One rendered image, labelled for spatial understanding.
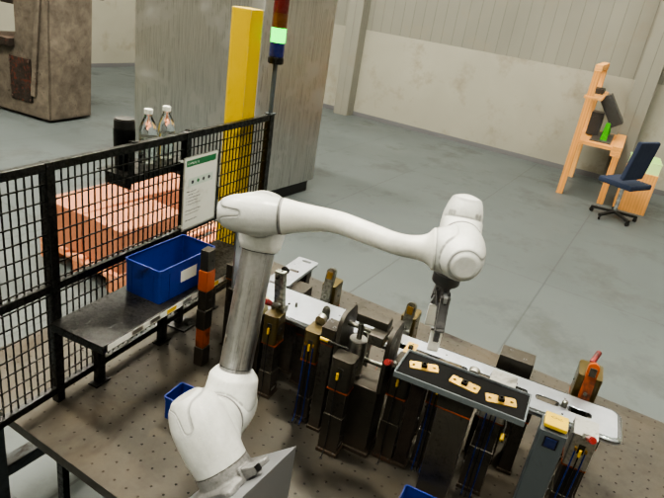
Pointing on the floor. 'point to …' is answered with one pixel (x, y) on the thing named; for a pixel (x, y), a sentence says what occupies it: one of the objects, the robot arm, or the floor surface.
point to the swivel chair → (638, 164)
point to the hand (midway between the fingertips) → (431, 333)
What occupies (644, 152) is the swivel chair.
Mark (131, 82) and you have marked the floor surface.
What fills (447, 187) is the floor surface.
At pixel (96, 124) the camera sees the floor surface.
